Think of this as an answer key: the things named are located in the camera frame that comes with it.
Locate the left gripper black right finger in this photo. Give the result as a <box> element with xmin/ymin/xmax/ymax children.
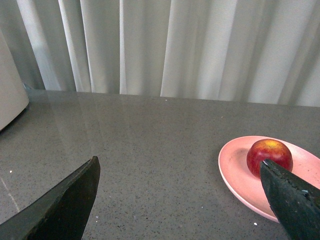
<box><xmin>260</xmin><ymin>159</ymin><xmax>320</xmax><ymax>240</ymax></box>

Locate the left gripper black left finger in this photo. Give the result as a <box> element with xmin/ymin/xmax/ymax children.
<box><xmin>0</xmin><ymin>156</ymin><xmax>101</xmax><ymax>240</ymax></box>

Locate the red apple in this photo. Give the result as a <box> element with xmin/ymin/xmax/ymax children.
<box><xmin>246</xmin><ymin>138</ymin><xmax>294</xmax><ymax>178</ymax></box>

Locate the pink plate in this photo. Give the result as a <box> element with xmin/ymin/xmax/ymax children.
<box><xmin>218</xmin><ymin>135</ymin><xmax>320</xmax><ymax>223</ymax></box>

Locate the white appliance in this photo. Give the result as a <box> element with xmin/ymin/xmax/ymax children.
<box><xmin>0</xmin><ymin>33</ymin><xmax>29</xmax><ymax>129</ymax></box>

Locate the white curtain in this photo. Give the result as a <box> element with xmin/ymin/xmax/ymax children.
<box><xmin>0</xmin><ymin>0</ymin><xmax>320</xmax><ymax>107</ymax></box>

